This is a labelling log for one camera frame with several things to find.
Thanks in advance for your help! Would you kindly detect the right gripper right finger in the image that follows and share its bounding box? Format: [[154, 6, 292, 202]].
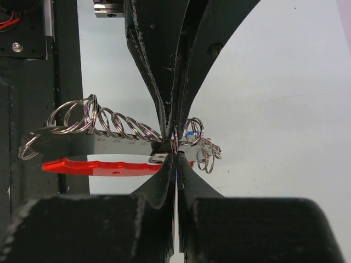
[[177, 154, 344, 262]]

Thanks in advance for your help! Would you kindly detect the blue tagged key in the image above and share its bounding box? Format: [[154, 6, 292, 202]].
[[185, 131, 203, 142]]

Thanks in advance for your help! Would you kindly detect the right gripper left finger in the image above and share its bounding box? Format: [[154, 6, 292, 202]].
[[1, 154, 176, 262]]

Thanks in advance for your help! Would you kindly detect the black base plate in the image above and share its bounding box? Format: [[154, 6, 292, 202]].
[[1, 1, 89, 229]]

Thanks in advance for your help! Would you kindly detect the red handled keyring holder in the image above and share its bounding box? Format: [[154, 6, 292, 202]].
[[18, 94, 222, 177]]

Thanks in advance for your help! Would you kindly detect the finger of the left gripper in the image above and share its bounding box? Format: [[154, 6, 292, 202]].
[[175, 1, 259, 137], [124, 1, 189, 137]]

